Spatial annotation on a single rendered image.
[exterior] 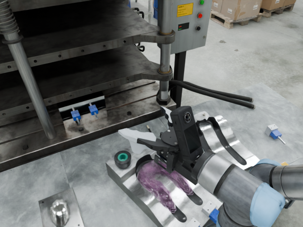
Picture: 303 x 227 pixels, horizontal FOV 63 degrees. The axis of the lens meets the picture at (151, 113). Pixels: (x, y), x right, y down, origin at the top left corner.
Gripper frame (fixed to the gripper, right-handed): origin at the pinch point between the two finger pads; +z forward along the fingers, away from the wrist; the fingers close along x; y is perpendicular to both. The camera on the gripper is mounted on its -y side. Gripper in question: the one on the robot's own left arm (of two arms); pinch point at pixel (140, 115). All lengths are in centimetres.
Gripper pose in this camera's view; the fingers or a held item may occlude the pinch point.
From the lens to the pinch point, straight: 61.2
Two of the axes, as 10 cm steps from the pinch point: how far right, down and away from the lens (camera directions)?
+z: -7.3, -4.6, 5.1
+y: -0.9, 8.0, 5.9
